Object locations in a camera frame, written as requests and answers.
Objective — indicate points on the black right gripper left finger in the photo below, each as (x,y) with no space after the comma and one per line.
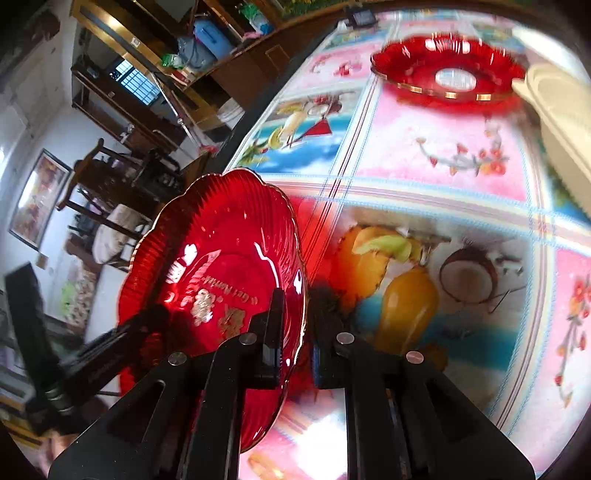
(184,419)

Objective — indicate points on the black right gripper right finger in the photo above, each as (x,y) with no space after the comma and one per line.
(404,420)

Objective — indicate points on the red scalloped glass plate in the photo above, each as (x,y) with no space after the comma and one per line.
(213,258)

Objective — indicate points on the colourful fruit pattern tablecloth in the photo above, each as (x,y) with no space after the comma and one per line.
(414,207)

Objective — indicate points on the dark wooden chair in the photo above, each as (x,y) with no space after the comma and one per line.
(120,192)

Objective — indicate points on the wooden sideboard counter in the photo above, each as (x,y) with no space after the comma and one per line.
(244,75)

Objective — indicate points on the grey thermos jug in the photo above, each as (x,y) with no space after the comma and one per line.
(194,54)

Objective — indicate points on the red glass plate on table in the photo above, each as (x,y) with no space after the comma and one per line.
(448,67)

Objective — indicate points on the beige fibre bowl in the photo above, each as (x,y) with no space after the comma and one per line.
(562,103)

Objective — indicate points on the blue thermos jug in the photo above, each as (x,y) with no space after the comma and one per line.
(212,38)

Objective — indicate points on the small black device on table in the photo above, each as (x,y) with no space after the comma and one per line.
(360,18)

